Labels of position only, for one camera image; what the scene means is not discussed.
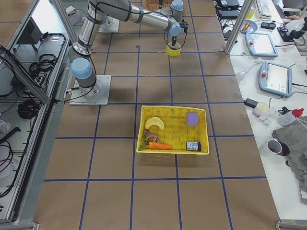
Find purple foam block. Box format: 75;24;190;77
186;112;199;127

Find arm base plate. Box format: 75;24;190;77
69;75;111;106

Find grey cloth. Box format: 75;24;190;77
272;121;307;204

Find toy carrot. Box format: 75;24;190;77
138;141;174;150

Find aluminium frame post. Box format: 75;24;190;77
224;0;254;55

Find brown toy animal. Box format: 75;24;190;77
143;129;164;143

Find lower teach pendant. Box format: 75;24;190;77
258;61;292;98

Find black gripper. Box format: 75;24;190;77
171;36;177;44

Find toy banana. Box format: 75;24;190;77
144;116;165;130

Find lavender white jar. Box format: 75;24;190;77
252;102;269;117

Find clear bottle red cap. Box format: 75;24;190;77
278;108;304;126

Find teach pendant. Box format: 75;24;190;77
258;61;292;98
245;32;278;58

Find white keyboard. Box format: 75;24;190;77
255;0;272;19

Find yellow tape roll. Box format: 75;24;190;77
166;42;181;57

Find black power brick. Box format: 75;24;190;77
244;98;259;109

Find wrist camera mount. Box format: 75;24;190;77
179;19;189;34

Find brass cylinder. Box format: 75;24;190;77
242;22;250;31

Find upper teach pendant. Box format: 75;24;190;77
245;32;278;58

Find black pink mug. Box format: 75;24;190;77
266;139;290;156

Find blue plate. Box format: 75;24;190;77
240;19;258;34

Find small labelled can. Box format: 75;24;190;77
186;141;201;151

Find yellow plastic basket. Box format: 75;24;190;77
137;105;209;155

